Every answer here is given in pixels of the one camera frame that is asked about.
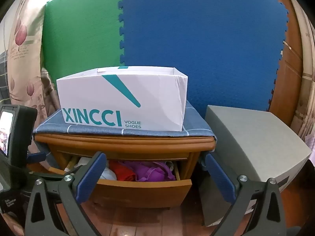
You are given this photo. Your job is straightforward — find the wooden nightstand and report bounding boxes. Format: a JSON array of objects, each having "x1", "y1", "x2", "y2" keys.
[{"x1": 34, "y1": 133, "x2": 214, "y2": 210}]

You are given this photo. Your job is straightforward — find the grey plaid cloth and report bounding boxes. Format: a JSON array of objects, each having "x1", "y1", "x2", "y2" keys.
[{"x1": 0, "y1": 52, "x2": 11, "y2": 106}]

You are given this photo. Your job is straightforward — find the wooden drawer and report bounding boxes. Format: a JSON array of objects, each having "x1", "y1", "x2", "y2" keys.
[{"x1": 48, "y1": 152, "x2": 192, "y2": 209}]

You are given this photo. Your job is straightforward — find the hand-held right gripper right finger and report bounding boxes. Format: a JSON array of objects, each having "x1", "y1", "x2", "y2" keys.
[{"x1": 205, "y1": 153, "x2": 287, "y2": 236}]

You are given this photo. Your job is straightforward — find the purple underwear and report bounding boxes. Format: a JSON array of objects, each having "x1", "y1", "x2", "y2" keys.
[{"x1": 120, "y1": 161, "x2": 176, "y2": 182}]

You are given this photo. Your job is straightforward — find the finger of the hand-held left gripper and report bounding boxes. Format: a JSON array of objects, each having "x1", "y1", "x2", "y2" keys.
[{"x1": 27, "y1": 152, "x2": 47, "y2": 163}]

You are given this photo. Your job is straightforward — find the green foam mat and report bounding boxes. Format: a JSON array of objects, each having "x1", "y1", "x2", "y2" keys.
[{"x1": 41, "y1": 0, "x2": 126, "y2": 89}]

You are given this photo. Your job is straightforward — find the white shoe box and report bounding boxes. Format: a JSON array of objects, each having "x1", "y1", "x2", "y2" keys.
[{"x1": 56, "y1": 65, "x2": 189, "y2": 132}]

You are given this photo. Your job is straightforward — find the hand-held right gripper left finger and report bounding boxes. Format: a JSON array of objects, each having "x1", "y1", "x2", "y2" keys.
[{"x1": 25, "y1": 152, "x2": 107, "y2": 236}]

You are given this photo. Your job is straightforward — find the blue checked cloth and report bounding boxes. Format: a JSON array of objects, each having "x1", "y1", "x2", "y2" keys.
[{"x1": 33, "y1": 100, "x2": 218, "y2": 153}]

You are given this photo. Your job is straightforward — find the red underwear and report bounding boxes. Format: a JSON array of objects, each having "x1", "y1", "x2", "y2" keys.
[{"x1": 108, "y1": 160, "x2": 137, "y2": 182}]

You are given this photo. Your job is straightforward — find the floral curtain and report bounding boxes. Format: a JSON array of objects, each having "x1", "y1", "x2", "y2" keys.
[{"x1": 7, "y1": 0, "x2": 62, "y2": 118}]

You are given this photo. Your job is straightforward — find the grey box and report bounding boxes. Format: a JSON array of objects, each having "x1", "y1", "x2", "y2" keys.
[{"x1": 198, "y1": 105, "x2": 312, "y2": 227}]

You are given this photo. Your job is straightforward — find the wooden door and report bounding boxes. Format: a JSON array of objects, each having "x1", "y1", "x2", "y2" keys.
[{"x1": 258, "y1": 0, "x2": 304, "y2": 126}]

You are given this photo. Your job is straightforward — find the blue foam mat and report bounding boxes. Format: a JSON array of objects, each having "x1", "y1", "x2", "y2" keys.
[{"x1": 118, "y1": 0, "x2": 289, "y2": 116}]

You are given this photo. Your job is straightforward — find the white underwear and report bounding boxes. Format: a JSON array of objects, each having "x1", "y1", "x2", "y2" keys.
[{"x1": 98, "y1": 167, "x2": 117, "y2": 180}]

